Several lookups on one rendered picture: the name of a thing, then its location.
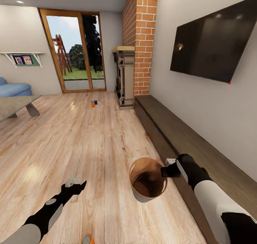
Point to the trash can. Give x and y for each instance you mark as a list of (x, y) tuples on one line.
[(146, 179)]

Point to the countertop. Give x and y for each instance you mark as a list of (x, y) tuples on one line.
[(123, 48)]

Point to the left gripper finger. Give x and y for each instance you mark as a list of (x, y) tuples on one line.
[(83, 185)]

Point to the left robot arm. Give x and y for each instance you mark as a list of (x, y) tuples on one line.
[(36, 226)]

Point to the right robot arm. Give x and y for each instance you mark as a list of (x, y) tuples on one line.
[(230, 223)]

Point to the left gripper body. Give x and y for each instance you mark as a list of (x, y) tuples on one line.
[(73, 190)]

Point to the coffee table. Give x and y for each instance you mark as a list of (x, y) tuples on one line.
[(10, 105)]

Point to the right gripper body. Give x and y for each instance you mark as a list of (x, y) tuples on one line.
[(167, 172)]

